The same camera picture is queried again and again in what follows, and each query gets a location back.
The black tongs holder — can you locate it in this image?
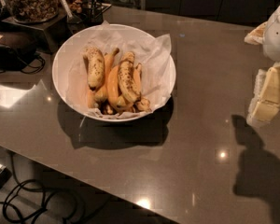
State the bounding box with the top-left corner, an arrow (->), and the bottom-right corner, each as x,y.
82,0 -> 111,26

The white bowl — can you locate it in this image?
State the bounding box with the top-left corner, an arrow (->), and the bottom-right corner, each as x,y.
51,23 -> 177,123

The yellow banana right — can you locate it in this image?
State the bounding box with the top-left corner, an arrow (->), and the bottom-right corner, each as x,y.
133,63 -> 142,94

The black device with cable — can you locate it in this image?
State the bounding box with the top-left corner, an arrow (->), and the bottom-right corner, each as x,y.
0,32 -> 46,74

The yellow banana centre left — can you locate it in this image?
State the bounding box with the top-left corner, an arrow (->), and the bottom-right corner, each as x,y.
94,48 -> 119,103

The black display stand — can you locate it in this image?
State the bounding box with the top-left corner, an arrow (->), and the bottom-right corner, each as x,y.
2,8 -> 71,53

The white paper liner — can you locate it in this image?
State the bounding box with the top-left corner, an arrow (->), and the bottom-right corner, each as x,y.
65,20 -> 173,120

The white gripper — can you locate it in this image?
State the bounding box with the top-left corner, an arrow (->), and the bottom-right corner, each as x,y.
244,5 -> 280,128

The glass jar of nuts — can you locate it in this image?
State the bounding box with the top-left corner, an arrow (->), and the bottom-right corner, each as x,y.
6,0 -> 59,23

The black cable on floor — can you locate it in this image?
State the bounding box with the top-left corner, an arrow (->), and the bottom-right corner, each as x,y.
0,152 -> 113,224

